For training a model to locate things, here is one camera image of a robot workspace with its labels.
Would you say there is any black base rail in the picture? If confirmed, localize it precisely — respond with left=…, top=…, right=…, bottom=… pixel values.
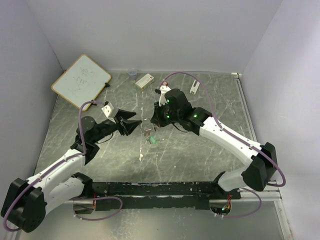
left=82, top=181, right=241, bottom=211

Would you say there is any white cardboard box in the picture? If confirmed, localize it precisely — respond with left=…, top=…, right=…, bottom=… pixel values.
left=135, top=73, right=154, bottom=91

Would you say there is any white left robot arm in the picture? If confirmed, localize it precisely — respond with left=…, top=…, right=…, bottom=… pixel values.
left=0, top=106, right=142, bottom=233

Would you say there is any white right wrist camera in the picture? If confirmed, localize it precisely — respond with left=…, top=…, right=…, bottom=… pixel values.
left=154, top=85, right=171, bottom=107

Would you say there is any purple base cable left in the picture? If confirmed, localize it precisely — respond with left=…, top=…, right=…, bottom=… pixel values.
left=72, top=197, right=123, bottom=221

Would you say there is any white plastic clip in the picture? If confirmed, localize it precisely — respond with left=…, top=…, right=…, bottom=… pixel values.
left=189, top=80, right=200, bottom=95

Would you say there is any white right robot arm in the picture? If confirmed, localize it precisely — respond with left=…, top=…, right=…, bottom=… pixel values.
left=150, top=85, right=277, bottom=199

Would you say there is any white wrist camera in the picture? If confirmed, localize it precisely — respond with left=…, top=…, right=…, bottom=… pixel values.
left=154, top=85, right=171, bottom=107
left=101, top=101, right=119, bottom=123

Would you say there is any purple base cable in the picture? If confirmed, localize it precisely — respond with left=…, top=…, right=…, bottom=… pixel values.
left=214, top=187, right=263, bottom=220
left=72, top=197, right=123, bottom=221

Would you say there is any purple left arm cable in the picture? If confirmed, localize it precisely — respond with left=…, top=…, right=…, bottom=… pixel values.
left=0, top=99, right=108, bottom=231

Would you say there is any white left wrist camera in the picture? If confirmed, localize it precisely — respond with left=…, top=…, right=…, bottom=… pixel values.
left=101, top=101, right=119, bottom=123

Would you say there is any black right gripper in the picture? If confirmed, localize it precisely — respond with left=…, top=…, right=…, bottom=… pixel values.
left=150, top=99, right=181, bottom=128

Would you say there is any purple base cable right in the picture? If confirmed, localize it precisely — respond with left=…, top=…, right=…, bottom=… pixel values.
left=214, top=187, right=263, bottom=220

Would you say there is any clear plastic cup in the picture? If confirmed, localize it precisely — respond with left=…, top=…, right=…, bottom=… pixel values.
left=127, top=68, right=138, bottom=81

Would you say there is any white corner bracket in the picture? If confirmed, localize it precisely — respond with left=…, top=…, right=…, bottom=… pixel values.
left=231, top=72, right=242, bottom=78

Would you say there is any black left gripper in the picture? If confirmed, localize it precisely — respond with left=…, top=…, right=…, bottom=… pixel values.
left=91, top=108, right=143, bottom=143

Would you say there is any silver key bunch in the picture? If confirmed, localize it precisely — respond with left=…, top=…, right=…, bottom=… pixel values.
left=142, top=128, right=157, bottom=136

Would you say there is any small framed whiteboard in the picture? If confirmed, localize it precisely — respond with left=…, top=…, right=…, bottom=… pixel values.
left=51, top=54, right=112, bottom=111

